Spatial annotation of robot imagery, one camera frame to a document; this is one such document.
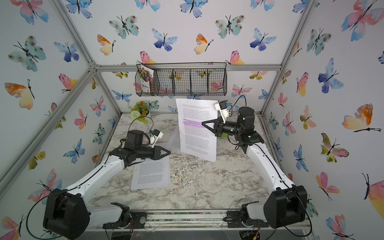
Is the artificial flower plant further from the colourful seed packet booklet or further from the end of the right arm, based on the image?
the end of the right arm

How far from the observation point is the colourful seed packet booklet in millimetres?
882

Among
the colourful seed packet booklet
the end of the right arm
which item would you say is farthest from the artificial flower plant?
the end of the right arm
